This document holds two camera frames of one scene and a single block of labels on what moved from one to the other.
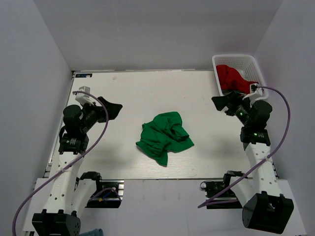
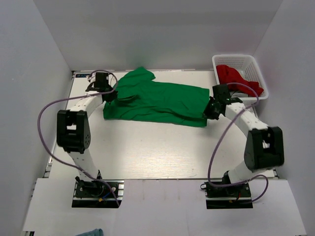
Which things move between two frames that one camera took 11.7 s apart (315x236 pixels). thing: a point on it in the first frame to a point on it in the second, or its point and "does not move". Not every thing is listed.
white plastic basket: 245,64 does not move
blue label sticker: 83,75 does not move
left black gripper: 113,109 to 113,95
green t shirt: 164,134 to 140,98
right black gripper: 234,99 to 207,113
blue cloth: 95,232 does not move
